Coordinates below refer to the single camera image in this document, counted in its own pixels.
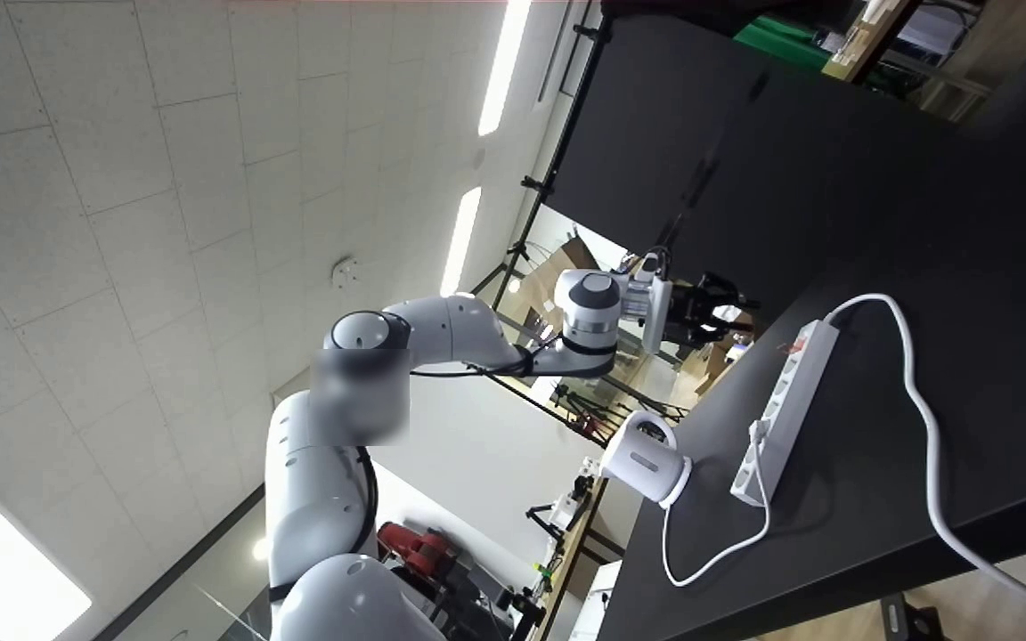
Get red machine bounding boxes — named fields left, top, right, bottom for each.
left=374, top=520, right=457, bottom=588

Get large square ceiling light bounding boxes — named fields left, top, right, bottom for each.
left=0, top=495, right=98, bottom=641

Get white power strip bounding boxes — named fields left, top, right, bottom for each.
left=726, top=318, right=846, bottom=512

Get cluttered metal workbench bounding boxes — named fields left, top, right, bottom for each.
left=489, top=343, right=721, bottom=450

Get black tripod stand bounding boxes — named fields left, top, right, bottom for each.
left=472, top=0, right=607, bottom=300

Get short ceiling light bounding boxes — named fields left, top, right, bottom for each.
left=440, top=186, right=489, bottom=300

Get yellow cardboard box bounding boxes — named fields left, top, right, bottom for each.
left=823, top=0, right=903, bottom=87

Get brown cardboard box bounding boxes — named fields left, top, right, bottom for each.
left=527, top=235, right=602, bottom=302

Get black backdrop panel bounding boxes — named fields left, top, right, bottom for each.
left=544, top=6, right=801, bottom=259

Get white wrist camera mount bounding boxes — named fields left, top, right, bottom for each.
left=618, top=262, right=676, bottom=358

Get green box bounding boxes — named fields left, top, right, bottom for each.
left=735, top=12, right=834, bottom=78

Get white plug cable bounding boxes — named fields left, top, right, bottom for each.
left=654, top=418, right=777, bottom=590

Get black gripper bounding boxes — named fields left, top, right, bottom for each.
left=665, top=279, right=770, bottom=343

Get long ceiling light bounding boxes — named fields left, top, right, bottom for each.
left=473, top=0, right=538, bottom=140

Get white power strip cord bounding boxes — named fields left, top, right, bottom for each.
left=823, top=288, right=1026, bottom=629

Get white rounded device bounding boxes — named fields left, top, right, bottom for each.
left=599, top=405, right=698, bottom=512

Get round smoke detector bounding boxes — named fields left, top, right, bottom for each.
left=327, top=252, right=364, bottom=293

